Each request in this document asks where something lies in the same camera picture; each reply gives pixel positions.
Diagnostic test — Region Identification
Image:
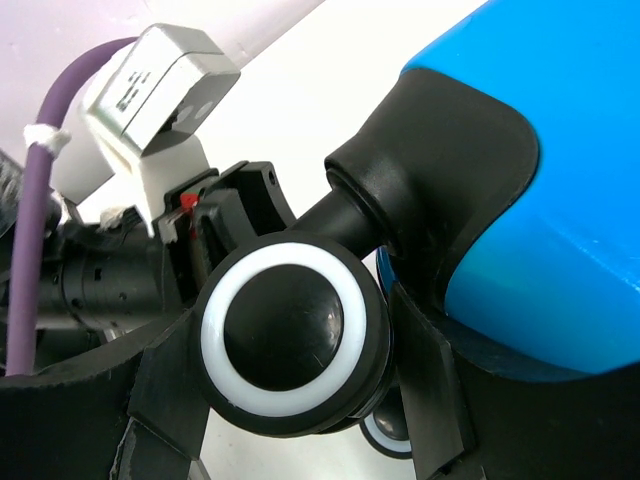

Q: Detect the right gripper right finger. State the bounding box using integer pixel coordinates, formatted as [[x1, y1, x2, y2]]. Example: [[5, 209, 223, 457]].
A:
[[389, 285, 639, 479]]

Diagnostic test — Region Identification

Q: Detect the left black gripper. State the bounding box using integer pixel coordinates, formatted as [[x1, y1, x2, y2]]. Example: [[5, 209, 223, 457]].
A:
[[0, 159, 299, 346]]

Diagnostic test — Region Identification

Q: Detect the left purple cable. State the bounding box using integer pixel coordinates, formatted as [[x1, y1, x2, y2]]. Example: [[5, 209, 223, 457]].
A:
[[4, 35, 139, 377]]

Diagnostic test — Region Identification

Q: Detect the blue kids suitcase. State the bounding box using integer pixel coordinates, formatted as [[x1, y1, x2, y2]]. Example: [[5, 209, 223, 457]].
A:
[[194, 1, 639, 437]]

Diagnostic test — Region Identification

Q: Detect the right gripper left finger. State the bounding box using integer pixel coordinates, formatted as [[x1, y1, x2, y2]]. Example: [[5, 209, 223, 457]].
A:
[[1, 311, 209, 479]]

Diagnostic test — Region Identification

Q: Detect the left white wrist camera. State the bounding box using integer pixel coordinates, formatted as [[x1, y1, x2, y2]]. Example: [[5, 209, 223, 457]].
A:
[[38, 23, 240, 235]]

